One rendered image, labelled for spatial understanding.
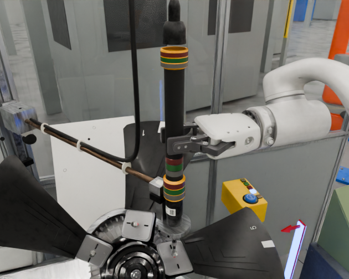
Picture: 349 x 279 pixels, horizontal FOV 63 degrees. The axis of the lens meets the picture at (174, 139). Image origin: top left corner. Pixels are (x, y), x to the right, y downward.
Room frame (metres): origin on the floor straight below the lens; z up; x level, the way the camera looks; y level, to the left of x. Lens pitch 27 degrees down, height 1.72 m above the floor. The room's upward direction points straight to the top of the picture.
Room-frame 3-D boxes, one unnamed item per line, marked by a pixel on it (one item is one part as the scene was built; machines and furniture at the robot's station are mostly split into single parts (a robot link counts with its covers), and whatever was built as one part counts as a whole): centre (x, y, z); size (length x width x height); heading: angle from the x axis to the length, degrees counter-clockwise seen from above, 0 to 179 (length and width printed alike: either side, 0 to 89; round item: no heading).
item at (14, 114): (0.84, 0.50, 1.37); 0.10 x 0.07 x 0.08; 52
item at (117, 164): (0.64, 0.24, 1.37); 0.54 x 0.01 x 0.01; 52
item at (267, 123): (0.51, -0.16, 1.49); 0.09 x 0.03 x 0.08; 17
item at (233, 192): (0.84, -0.26, 1.02); 0.16 x 0.10 x 0.11; 17
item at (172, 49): (0.46, 0.00, 1.63); 0.04 x 0.04 x 0.03
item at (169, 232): (0.46, 0.01, 1.33); 0.09 x 0.07 x 0.10; 52
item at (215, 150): (0.44, -0.08, 1.49); 0.08 x 0.06 x 0.01; 167
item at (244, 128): (0.49, -0.10, 1.49); 0.11 x 0.10 x 0.07; 107
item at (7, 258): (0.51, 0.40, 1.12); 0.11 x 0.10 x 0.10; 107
